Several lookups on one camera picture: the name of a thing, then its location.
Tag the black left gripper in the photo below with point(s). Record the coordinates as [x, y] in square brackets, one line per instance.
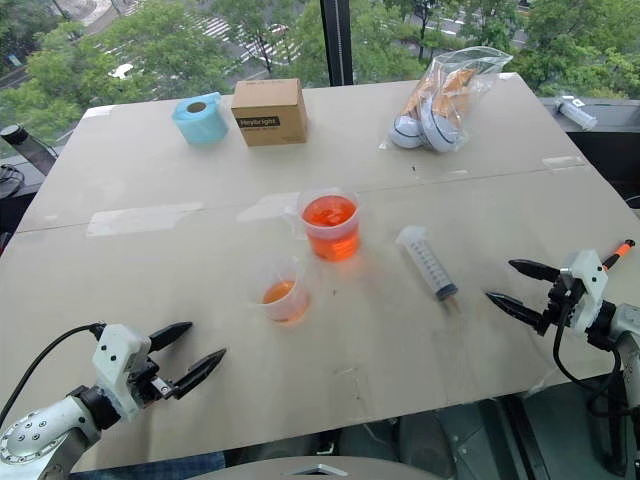
[150, 382]

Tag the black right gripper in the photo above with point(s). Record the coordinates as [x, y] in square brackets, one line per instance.
[562, 300]

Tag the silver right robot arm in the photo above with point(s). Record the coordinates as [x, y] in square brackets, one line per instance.
[625, 330]

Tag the clear plastic syringe black plunger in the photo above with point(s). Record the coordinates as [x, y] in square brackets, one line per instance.
[427, 262]

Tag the small beaker with orange liquid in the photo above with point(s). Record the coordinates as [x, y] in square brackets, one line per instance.
[284, 300]

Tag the large beaker with orange liquid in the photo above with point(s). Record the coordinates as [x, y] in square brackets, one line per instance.
[331, 235]

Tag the orange and black pen tool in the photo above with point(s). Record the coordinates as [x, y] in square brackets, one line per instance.
[620, 251]

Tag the blue fabric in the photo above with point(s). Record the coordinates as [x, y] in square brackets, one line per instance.
[155, 465]

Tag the large clear tape patch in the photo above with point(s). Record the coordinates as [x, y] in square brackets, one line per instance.
[140, 219]

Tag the small clear tape patch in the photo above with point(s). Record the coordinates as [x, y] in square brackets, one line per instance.
[267, 207]

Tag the dark window ledge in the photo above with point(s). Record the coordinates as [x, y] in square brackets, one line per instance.
[607, 145]

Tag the white round container with lid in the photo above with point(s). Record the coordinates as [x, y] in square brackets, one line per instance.
[406, 134]
[440, 131]

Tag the clear plastic zip bag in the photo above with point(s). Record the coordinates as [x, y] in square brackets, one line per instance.
[450, 95]

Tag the light blue tape roll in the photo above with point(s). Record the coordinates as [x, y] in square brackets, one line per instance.
[202, 122]

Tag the brown cardboard box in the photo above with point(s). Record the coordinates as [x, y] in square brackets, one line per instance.
[270, 112]

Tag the black stand with round head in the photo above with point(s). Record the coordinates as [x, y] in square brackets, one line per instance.
[30, 147]

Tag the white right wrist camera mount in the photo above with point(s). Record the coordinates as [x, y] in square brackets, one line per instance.
[587, 280]

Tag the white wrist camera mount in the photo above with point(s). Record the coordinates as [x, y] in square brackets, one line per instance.
[587, 280]
[117, 350]

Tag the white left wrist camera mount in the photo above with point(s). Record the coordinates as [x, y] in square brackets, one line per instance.
[117, 350]

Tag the black window frame post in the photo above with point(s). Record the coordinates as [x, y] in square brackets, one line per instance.
[337, 40]

